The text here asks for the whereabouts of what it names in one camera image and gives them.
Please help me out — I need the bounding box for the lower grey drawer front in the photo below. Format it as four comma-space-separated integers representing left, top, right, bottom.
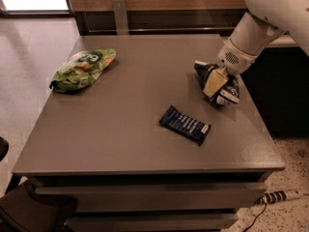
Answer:
67, 214, 238, 232

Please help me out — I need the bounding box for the grey drawer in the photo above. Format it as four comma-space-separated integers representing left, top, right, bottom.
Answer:
36, 183, 266, 213
67, 214, 238, 232

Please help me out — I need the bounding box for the grey cabinet with drawers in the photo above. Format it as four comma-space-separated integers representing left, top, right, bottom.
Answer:
14, 35, 285, 218

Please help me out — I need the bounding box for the upper grey drawer front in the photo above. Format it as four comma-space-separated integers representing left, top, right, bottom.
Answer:
36, 183, 266, 213

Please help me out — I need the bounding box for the horizontal metal rail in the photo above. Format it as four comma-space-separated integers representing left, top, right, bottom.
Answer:
88, 27, 235, 35

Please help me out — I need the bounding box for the white gripper body with grille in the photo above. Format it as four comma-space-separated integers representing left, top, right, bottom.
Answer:
217, 39, 256, 75

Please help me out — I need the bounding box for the green rice chip bag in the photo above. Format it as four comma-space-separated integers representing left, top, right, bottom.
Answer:
49, 48, 117, 93

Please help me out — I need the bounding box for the blue chip bag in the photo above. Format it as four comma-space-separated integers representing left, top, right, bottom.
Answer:
194, 61, 239, 105

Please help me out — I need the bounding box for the black power cable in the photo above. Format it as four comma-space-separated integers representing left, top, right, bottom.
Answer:
241, 202, 268, 232

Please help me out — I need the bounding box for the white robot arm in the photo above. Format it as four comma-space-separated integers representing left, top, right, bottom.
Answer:
203, 0, 309, 99

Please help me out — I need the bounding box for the dark brown chair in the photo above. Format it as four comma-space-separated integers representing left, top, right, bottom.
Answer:
0, 180, 77, 232

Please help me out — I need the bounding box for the dark blue snack bar wrapper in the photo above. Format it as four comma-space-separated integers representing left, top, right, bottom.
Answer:
159, 105, 211, 146

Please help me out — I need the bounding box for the left metal wall bracket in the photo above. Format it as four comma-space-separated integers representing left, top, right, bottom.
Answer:
112, 0, 129, 35

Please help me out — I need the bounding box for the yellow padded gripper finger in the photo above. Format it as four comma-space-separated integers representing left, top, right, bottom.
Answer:
203, 67, 229, 99

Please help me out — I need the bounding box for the white power strip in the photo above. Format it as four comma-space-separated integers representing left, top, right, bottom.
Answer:
255, 189, 303, 205

